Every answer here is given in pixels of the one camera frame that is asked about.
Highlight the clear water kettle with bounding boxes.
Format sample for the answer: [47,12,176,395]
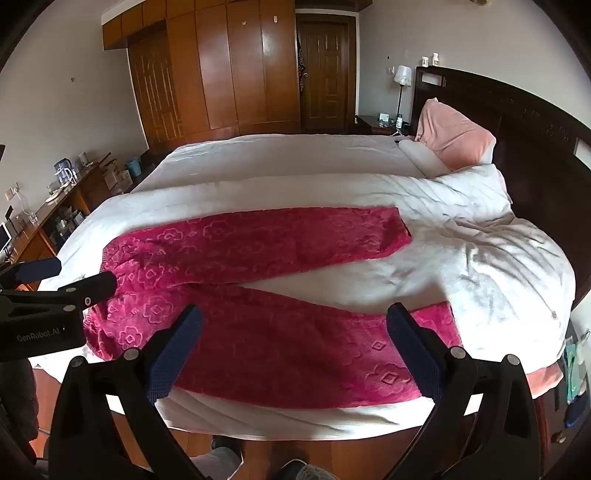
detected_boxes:
[53,158,77,185]

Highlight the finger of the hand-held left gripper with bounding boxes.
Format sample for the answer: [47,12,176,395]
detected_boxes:
[37,271,118,311]
[0,257,63,291]

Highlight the white pillow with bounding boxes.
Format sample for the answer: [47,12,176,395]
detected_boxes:
[398,138,451,177]

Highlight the pink bed sheet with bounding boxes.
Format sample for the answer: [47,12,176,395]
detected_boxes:
[524,362,566,398]

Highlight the bed with white duvet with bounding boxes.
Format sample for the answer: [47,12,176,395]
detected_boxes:
[28,133,578,439]

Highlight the pink pillow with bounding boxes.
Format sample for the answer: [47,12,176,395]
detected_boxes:
[416,98,497,168]

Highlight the brown wooden wardrobe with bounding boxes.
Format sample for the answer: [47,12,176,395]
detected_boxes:
[102,0,302,157]

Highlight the pink fleece pants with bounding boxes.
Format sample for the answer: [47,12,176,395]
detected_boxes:
[83,206,465,411]

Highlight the cardboard box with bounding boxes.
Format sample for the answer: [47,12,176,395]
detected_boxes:
[102,161,134,193]

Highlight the dark wooden headboard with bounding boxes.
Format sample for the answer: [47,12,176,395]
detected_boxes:
[412,65,591,310]

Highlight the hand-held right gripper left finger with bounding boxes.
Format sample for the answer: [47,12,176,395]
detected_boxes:
[48,304,206,480]

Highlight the person's right leg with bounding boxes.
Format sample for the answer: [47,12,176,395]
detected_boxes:
[276,458,334,480]

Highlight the brown wooden sideboard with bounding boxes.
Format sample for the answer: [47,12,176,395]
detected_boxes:
[0,152,114,268]

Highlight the dark hanging garment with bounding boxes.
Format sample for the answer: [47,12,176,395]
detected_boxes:
[297,34,309,90]

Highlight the white table lamp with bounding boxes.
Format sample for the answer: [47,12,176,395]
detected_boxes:
[393,65,413,121]

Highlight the green paper bag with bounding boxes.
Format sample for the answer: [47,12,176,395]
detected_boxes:
[561,330,591,404]

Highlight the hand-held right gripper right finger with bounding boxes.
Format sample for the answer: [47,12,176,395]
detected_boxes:
[387,302,541,480]

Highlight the brown wooden door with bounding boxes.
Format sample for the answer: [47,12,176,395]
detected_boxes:
[295,14,358,132]

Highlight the dark wooden nightstand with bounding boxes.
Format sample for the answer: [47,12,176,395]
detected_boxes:
[355,114,416,136]

